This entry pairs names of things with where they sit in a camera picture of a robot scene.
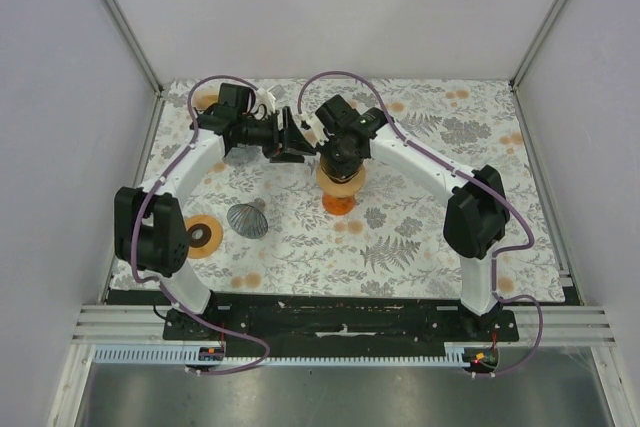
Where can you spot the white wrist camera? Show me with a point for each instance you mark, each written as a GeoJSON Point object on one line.
{"type": "Point", "coordinates": [266, 99]}
{"type": "Point", "coordinates": [313, 129]}

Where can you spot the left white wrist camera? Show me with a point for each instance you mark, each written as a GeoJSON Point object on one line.
{"type": "Point", "coordinates": [266, 99]}

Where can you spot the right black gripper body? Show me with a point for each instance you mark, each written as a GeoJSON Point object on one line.
{"type": "Point", "coordinates": [338, 159]}

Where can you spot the coffee filter package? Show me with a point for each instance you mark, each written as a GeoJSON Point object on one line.
{"type": "Point", "coordinates": [203, 99]}

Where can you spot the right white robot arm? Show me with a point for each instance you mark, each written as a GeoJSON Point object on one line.
{"type": "Point", "coordinates": [475, 219]}

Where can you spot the aluminium frame rail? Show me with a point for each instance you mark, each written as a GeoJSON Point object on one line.
{"type": "Point", "coordinates": [581, 326]}

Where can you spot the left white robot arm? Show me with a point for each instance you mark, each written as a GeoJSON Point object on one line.
{"type": "Point", "coordinates": [149, 227]}

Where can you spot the grey glass dripper cone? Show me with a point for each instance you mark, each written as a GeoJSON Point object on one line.
{"type": "Point", "coordinates": [248, 219]}

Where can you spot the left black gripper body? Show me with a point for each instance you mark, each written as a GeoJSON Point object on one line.
{"type": "Point", "coordinates": [264, 134]}

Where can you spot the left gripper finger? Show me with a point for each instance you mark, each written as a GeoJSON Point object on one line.
{"type": "Point", "coordinates": [284, 157]}
{"type": "Point", "coordinates": [292, 138]}

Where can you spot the white slotted cable duct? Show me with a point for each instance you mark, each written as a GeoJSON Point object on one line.
{"type": "Point", "coordinates": [205, 356]}

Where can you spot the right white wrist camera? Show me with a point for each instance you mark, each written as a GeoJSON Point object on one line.
{"type": "Point", "coordinates": [313, 129]}

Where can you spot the orange glass carafe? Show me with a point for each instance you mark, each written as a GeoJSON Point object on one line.
{"type": "Point", "coordinates": [338, 206]}

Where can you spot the black mounting base plate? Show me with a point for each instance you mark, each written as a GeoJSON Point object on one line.
{"type": "Point", "coordinates": [254, 323]}

